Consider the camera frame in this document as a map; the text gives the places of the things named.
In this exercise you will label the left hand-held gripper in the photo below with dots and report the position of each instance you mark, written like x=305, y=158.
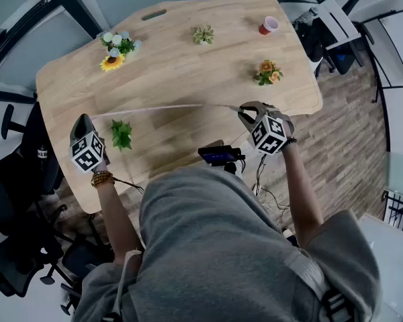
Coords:
x=87, y=153

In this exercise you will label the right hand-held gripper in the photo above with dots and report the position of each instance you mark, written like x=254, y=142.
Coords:
x=267, y=134

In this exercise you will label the round grey tape measure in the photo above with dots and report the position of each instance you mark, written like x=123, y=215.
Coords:
x=188, y=106

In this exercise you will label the person's right forearm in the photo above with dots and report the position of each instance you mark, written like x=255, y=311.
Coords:
x=304, y=200

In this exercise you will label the person's left forearm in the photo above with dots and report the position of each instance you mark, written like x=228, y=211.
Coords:
x=119, y=220

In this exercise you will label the person's right hand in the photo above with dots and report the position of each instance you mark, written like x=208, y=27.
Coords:
x=288, y=126

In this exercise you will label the green leafy artificial plant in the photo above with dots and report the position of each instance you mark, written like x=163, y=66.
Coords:
x=122, y=135

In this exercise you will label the orange flower potted plant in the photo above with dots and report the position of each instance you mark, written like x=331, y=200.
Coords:
x=268, y=74

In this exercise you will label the black wrist band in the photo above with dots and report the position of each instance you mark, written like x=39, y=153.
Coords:
x=289, y=143

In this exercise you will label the black bottle with white label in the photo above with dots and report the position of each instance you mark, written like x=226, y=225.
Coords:
x=42, y=153

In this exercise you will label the black office chair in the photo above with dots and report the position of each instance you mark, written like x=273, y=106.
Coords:
x=80, y=260
x=13, y=213
x=33, y=129

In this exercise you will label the black device with blue screen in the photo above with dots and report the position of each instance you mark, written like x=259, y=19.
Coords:
x=218, y=154

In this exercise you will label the sunflower and daisy bouquet pot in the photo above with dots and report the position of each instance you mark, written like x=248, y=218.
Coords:
x=119, y=50

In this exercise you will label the red cup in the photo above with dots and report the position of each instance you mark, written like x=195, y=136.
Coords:
x=267, y=27

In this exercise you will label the black backpack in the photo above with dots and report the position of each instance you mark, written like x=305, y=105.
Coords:
x=314, y=42

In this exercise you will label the pale green succulent pot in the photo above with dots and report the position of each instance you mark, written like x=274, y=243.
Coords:
x=203, y=35

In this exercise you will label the dark blue bag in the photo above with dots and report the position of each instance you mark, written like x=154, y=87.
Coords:
x=345, y=60

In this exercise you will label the clear water bottle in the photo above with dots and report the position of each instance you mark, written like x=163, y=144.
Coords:
x=309, y=13

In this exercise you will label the white chair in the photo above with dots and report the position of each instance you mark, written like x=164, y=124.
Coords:
x=341, y=22

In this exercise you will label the person's grey sweatshirt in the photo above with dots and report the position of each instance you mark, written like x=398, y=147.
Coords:
x=221, y=253

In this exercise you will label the white board on black stand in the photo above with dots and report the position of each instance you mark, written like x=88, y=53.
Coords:
x=396, y=45

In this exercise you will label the black window frame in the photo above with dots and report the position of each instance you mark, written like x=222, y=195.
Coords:
x=75, y=8

